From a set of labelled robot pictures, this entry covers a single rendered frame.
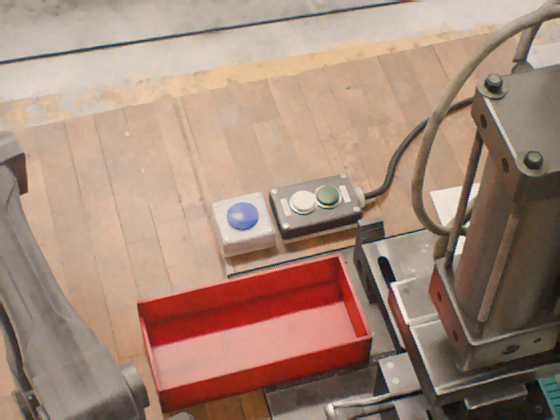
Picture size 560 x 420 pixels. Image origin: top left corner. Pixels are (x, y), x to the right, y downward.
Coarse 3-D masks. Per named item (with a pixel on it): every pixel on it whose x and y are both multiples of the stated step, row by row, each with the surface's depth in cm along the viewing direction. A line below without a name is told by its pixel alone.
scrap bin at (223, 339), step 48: (192, 288) 135; (240, 288) 137; (288, 288) 141; (336, 288) 142; (144, 336) 135; (192, 336) 138; (240, 336) 138; (288, 336) 138; (336, 336) 138; (192, 384) 128; (240, 384) 132
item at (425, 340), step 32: (416, 288) 114; (416, 320) 108; (416, 352) 107; (448, 352) 106; (448, 384) 104; (480, 384) 104; (512, 384) 106; (448, 416) 107; (480, 416) 107; (512, 416) 107; (544, 416) 107
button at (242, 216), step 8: (232, 208) 144; (240, 208) 144; (248, 208) 144; (256, 208) 145; (232, 216) 144; (240, 216) 144; (248, 216) 144; (256, 216) 144; (232, 224) 143; (240, 224) 143; (248, 224) 143
